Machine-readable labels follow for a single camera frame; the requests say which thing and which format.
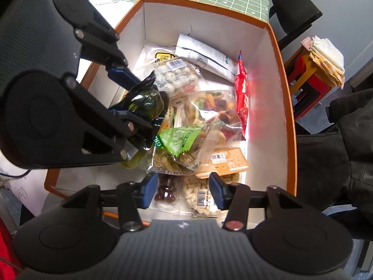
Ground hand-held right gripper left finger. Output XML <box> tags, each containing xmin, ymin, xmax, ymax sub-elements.
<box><xmin>62</xmin><ymin>174</ymin><xmax>159</xmax><ymax>233</ymax></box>

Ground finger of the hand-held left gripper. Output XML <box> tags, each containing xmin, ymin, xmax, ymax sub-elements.
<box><xmin>62</xmin><ymin>74</ymin><xmax>153</xmax><ymax>137</ymax></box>
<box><xmin>73</xmin><ymin>27</ymin><xmax>141</xmax><ymax>90</ymax></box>

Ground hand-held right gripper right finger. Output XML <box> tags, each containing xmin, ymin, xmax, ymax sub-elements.
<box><xmin>210</xmin><ymin>172</ymin><xmax>304</xmax><ymax>231</ymax></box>

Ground chocolate ball bottle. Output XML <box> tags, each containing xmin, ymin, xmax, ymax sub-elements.
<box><xmin>153</xmin><ymin>173</ymin><xmax>178</xmax><ymax>206</ymax></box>

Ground puffed rice cracker pack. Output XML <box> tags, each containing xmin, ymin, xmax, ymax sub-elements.
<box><xmin>179</xmin><ymin>175</ymin><xmax>231</xmax><ymax>216</ymax></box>

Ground dark green snack bag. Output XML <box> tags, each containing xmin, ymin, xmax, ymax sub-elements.
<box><xmin>112</xmin><ymin>71</ymin><xmax>170</xmax><ymax>170</ymax></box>

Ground potato chip bag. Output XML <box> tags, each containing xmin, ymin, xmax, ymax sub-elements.
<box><xmin>194</xmin><ymin>147</ymin><xmax>250</xmax><ymax>184</ymax></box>

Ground clear pack of white balls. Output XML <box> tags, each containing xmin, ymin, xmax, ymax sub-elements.
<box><xmin>152</xmin><ymin>58</ymin><xmax>204</xmax><ymax>95</ymax></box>

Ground green label nut bag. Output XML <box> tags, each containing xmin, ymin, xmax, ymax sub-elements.
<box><xmin>147</xmin><ymin>124</ymin><xmax>222</xmax><ymax>173</ymax></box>

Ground white grey snack packet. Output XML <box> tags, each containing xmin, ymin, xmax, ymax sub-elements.
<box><xmin>175</xmin><ymin>33</ymin><xmax>238</xmax><ymax>82</ymax></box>

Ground clear mixed snack bag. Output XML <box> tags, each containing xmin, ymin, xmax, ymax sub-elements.
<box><xmin>175</xmin><ymin>90</ymin><xmax>244</xmax><ymax>146</ymax></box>

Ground red snack packet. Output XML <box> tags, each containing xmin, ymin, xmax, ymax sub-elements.
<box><xmin>234</xmin><ymin>51</ymin><xmax>250</xmax><ymax>139</ymax></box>

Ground orange cardboard box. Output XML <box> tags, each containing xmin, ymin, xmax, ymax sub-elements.
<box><xmin>44</xmin><ymin>0</ymin><xmax>298</xmax><ymax>210</ymax></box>

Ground dark jacket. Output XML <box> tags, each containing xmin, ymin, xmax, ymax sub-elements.
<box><xmin>294</xmin><ymin>89</ymin><xmax>373</xmax><ymax>240</ymax></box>

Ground red cloth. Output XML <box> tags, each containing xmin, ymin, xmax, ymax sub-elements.
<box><xmin>0</xmin><ymin>219</ymin><xmax>22</xmax><ymax>272</ymax></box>

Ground red yellow stool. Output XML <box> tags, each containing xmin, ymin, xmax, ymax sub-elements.
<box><xmin>284</xmin><ymin>45</ymin><xmax>335</xmax><ymax>120</ymax></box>

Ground folded white cloths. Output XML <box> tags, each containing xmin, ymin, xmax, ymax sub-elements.
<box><xmin>301</xmin><ymin>35</ymin><xmax>346</xmax><ymax>89</ymax></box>

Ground black chair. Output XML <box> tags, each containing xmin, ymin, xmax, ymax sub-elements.
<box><xmin>269</xmin><ymin>0</ymin><xmax>323</xmax><ymax>50</ymax></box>

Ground black cable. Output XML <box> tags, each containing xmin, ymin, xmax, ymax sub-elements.
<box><xmin>0</xmin><ymin>168</ymin><xmax>30</xmax><ymax>179</ymax></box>

